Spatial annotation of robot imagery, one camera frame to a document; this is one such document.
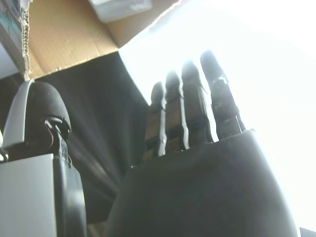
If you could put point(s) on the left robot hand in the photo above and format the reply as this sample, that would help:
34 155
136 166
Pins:
197 192

